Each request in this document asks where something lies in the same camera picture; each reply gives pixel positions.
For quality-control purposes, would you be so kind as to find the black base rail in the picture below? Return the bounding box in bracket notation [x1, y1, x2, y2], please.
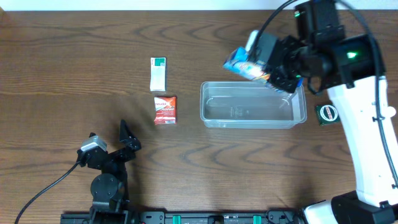
[60, 210, 305, 224]

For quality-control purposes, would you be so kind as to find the clear plastic container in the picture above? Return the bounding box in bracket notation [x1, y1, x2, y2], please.
[200, 81, 307, 129]

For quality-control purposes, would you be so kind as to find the red Panadol box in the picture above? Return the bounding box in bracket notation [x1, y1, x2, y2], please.
[154, 96, 177, 125]

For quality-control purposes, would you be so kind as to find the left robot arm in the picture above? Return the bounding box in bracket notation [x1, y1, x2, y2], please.
[76, 119, 141, 223]

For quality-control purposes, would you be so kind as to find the white green Panadol box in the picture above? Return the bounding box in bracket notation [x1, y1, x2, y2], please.
[150, 57, 166, 91]

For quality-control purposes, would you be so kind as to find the blue Kool Fever box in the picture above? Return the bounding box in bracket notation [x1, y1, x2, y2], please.
[222, 46, 304, 94]

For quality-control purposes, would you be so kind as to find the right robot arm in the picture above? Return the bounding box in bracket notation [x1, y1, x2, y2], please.
[253, 1, 397, 223]

